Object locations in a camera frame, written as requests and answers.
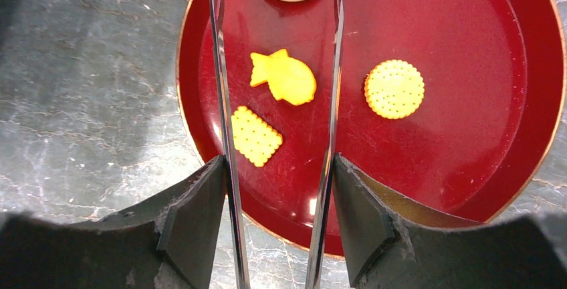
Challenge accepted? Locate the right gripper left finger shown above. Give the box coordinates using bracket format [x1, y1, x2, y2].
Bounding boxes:
[1, 156, 227, 288]

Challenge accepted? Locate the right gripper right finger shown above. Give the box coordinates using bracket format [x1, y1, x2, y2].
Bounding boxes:
[333, 155, 566, 288]

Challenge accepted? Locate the orange bear cookie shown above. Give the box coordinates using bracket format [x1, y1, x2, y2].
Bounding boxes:
[249, 49, 317, 106]

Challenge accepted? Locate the orange square cracker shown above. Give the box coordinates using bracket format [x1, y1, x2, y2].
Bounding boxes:
[231, 106, 283, 167]

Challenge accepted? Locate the red round tray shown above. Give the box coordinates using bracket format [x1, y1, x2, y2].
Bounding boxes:
[176, 0, 567, 259]

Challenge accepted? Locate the round orange cookie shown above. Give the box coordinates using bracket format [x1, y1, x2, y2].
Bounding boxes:
[364, 60, 425, 120]

